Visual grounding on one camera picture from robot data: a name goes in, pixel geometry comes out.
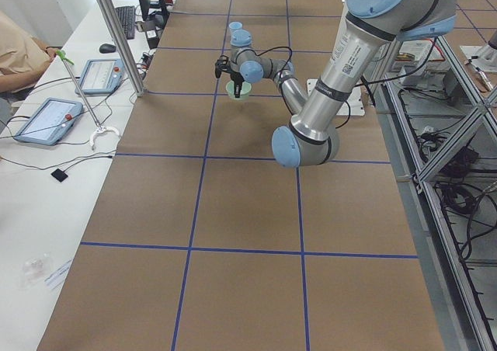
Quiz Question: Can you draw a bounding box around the reacher grabber stick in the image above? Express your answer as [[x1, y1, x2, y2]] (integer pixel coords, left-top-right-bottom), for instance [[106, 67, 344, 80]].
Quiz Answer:
[[55, 50, 121, 151]]

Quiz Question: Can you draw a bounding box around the person in beige shirt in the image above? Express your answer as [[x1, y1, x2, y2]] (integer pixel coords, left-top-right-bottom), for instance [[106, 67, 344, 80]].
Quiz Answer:
[[1, 12, 58, 92]]

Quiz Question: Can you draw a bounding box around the aluminium frame cabinet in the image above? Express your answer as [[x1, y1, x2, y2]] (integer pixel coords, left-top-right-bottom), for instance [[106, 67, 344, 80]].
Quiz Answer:
[[367, 29, 496, 350]]

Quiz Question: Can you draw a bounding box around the black computer mouse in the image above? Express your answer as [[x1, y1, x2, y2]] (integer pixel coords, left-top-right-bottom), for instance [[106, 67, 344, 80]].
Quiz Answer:
[[99, 43, 116, 54]]

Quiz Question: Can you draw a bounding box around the mint green bowl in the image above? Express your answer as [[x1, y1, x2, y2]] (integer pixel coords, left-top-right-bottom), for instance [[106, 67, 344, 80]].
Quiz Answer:
[[225, 81, 252, 101]]

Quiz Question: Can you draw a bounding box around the far teach pendant tablet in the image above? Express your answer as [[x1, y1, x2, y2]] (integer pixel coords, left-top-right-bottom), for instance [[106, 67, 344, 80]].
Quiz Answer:
[[78, 59, 124, 96]]

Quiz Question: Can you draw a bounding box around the black keyboard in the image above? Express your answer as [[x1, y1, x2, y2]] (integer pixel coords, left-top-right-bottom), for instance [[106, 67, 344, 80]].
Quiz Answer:
[[115, 5, 135, 40]]

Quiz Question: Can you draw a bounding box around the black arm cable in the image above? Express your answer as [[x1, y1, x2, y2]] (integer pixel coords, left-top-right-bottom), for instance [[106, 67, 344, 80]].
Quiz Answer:
[[254, 47, 428, 129]]

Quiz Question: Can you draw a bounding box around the light blue plastic cup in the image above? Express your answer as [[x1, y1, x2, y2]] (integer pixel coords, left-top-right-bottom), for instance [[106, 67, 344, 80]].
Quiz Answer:
[[228, 21, 243, 33]]

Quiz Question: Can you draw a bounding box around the clear plastic bag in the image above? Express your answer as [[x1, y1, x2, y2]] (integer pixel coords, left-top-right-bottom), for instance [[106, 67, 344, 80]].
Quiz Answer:
[[19, 252, 73, 291]]

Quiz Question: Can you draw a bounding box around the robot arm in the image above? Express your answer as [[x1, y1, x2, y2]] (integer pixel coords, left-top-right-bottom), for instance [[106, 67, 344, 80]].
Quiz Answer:
[[214, 0, 457, 168]]

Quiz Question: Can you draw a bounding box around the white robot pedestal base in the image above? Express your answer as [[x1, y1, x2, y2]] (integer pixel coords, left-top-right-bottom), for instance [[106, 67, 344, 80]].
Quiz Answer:
[[337, 87, 365, 117]]

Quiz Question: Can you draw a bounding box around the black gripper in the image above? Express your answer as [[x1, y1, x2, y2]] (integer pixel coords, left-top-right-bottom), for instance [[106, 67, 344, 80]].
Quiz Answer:
[[214, 55, 244, 97]]

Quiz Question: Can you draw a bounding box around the small black square pad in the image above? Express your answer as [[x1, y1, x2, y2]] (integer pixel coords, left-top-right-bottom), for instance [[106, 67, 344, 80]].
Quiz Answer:
[[50, 169, 68, 182]]

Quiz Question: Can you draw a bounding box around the teach pendant tablet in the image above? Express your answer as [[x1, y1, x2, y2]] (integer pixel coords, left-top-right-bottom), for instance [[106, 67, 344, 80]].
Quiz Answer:
[[78, 59, 124, 96], [13, 98, 83, 146]]

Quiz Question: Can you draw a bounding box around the near teach pendant tablet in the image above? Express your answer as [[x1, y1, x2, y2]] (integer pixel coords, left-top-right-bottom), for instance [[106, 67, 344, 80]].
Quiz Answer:
[[13, 98, 83, 146]]

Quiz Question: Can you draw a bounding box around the aluminium frame post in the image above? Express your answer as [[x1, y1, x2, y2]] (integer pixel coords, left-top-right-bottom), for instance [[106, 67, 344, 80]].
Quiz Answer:
[[96, 0, 144, 97]]

